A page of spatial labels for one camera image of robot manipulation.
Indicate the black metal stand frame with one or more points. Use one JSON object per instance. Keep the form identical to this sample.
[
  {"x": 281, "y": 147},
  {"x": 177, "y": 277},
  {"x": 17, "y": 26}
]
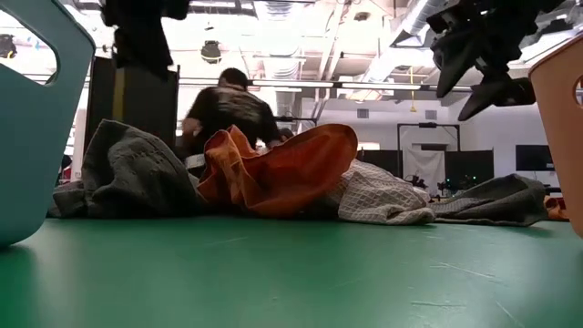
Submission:
[
  {"x": 296, "y": 119},
  {"x": 428, "y": 124}
]

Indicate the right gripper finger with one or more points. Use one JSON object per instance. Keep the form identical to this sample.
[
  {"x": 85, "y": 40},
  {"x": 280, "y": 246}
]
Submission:
[
  {"x": 455, "y": 59},
  {"x": 505, "y": 91}
]

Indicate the light grey waffle towel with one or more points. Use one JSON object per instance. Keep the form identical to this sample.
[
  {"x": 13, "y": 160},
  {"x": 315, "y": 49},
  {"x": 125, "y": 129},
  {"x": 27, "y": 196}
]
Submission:
[{"x": 382, "y": 200}]

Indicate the black wall monitor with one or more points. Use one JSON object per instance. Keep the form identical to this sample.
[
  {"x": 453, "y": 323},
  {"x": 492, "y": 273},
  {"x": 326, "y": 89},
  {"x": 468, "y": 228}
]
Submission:
[{"x": 533, "y": 157}]

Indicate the silver ventilation duct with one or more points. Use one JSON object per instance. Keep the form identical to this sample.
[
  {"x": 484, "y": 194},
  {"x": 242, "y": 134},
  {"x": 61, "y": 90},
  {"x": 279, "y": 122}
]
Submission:
[{"x": 284, "y": 50}]

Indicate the wall vent grille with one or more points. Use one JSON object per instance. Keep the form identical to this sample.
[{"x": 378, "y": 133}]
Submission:
[
  {"x": 363, "y": 113},
  {"x": 430, "y": 114}
]

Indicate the person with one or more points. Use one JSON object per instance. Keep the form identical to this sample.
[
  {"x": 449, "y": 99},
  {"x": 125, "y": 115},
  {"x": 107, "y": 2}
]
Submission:
[{"x": 232, "y": 114}]

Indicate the orange plastic basket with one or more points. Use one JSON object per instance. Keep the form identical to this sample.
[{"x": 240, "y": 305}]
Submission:
[{"x": 560, "y": 159}]

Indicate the dark grey towel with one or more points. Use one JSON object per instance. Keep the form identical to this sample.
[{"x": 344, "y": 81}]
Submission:
[
  {"x": 501, "y": 200},
  {"x": 132, "y": 177}
]

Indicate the black divider screen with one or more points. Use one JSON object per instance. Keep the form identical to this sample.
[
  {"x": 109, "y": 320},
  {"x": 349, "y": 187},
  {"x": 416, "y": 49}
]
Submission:
[
  {"x": 469, "y": 166},
  {"x": 382, "y": 159}
]

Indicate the orange towel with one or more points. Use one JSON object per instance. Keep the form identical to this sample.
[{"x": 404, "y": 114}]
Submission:
[
  {"x": 555, "y": 209},
  {"x": 291, "y": 177}
]

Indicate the long ceiling light rail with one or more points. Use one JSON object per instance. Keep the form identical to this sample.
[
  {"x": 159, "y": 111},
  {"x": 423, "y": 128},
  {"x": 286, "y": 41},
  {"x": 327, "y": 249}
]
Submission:
[{"x": 319, "y": 84}]

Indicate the black partition panel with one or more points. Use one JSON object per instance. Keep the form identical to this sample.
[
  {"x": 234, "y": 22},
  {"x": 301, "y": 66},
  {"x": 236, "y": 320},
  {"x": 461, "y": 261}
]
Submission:
[{"x": 150, "y": 105}]

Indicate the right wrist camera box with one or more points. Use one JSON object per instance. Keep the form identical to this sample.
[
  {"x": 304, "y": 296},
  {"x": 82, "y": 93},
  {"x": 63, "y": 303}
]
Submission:
[{"x": 442, "y": 22}]

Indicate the green table mat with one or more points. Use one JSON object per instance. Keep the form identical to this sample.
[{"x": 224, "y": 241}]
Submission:
[{"x": 273, "y": 273}]

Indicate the white hanging sheet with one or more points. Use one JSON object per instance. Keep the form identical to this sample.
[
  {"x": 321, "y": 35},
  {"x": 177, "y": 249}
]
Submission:
[{"x": 426, "y": 166}]

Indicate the black ceiling dome camera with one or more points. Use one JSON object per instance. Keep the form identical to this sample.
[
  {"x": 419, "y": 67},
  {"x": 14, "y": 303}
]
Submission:
[{"x": 211, "y": 51}]

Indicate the teal plastic basket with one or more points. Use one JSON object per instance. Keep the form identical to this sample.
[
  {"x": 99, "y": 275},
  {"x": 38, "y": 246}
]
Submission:
[{"x": 27, "y": 159}]

